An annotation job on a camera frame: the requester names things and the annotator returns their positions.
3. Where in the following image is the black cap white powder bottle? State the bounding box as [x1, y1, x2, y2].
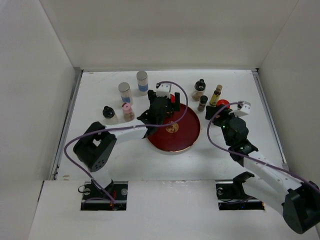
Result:
[102, 105, 119, 126]

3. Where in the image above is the purple cable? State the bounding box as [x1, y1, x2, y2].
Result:
[64, 80, 190, 208]
[206, 101, 320, 193]

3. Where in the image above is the tall yellow label bottle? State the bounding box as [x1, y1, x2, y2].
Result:
[209, 84, 223, 107]

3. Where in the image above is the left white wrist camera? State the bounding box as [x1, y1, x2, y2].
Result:
[155, 83, 172, 99]

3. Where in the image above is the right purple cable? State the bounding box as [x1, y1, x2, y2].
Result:
[206, 101, 320, 193]

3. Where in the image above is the silver lid blue label jar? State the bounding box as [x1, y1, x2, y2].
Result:
[136, 70, 149, 96]

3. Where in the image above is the black cap brown spice bottle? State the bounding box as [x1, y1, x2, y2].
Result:
[191, 79, 206, 101]

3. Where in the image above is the red lid sauce jar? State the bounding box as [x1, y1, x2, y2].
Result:
[216, 99, 230, 109]
[166, 94, 175, 118]

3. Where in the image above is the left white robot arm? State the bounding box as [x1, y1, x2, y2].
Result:
[73, 90, 180, 200]

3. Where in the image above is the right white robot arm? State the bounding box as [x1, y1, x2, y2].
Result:
[205, 101, 320, 234]

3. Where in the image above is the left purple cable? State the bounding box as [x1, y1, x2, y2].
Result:
[64, 80, 190, 208]

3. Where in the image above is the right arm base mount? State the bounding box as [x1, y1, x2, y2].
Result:
[215, 172, 265, 211]

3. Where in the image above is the small black lid spice jar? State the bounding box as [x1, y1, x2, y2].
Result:
[197, 95, 208, 112]

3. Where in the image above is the round red tray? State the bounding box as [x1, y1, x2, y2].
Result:
[147, 103, 201, 153]

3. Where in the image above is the pink lid spice bottle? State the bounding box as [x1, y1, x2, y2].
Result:
[122, 102, 135, 122]

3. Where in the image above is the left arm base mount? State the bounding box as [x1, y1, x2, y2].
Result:
[78, 181, 129, 211]

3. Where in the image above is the silver lid spice jar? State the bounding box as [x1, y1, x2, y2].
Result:
[118, 82, 133, 105]

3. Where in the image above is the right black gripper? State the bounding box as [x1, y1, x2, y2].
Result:
[205, 104, 243, 146]

